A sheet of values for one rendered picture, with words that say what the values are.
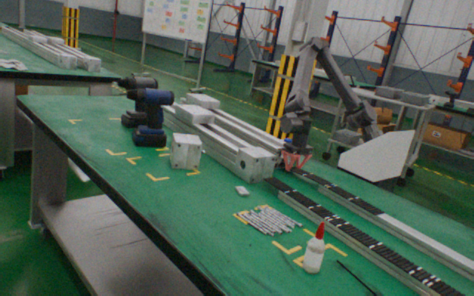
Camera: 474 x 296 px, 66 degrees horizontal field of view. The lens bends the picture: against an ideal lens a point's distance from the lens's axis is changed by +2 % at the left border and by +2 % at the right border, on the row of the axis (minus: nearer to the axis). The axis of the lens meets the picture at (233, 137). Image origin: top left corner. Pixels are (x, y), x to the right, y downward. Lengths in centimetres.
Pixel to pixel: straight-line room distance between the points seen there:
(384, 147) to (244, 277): 91
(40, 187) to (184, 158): 105
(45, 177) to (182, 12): 543
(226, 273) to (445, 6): 871
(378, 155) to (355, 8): 862
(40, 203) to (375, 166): 164
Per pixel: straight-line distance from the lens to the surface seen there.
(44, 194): 214
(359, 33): 987
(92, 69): 298
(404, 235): 115
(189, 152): 122
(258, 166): 120
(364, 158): 156
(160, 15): 742
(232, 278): 78
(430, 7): 927
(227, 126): 164
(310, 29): 456
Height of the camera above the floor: 125
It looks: 16 degrees down
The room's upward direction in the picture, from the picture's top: 10 degrees clockwise
